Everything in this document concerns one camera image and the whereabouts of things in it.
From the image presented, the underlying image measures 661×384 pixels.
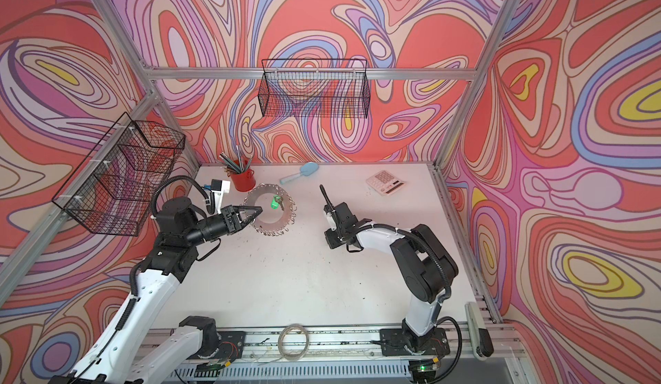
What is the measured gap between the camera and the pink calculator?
1097 millimetres

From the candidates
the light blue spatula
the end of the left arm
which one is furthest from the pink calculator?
the end of the left arm

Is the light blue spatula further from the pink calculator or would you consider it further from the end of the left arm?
the end of the left arm

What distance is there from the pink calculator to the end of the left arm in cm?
59

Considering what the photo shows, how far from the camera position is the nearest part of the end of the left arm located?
0.61m
